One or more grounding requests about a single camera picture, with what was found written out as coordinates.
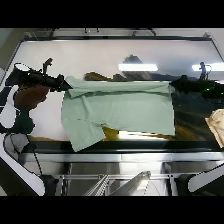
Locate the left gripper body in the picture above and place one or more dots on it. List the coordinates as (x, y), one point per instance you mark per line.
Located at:
(59, 83)

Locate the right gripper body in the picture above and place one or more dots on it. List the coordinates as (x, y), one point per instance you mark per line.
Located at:
(180, 84)

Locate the pale green shirt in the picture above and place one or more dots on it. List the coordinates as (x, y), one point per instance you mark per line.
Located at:
(126, 108)

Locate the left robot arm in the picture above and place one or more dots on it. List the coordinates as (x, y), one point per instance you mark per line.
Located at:
(30, 78)

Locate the dark green garment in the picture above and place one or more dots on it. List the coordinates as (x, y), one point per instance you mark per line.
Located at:
(24, 124)

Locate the beige garment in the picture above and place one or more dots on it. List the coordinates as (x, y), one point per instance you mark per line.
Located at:
(217, 126)

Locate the white garment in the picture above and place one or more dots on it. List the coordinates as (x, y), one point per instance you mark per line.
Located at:
(16, 144)

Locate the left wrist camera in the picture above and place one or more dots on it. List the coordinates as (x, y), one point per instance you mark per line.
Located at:
(47, 66)

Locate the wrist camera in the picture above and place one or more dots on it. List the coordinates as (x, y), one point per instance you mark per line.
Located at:
(202, 70)
(47, 66)

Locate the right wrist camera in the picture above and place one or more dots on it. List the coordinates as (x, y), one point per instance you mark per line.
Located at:
(202, 70)

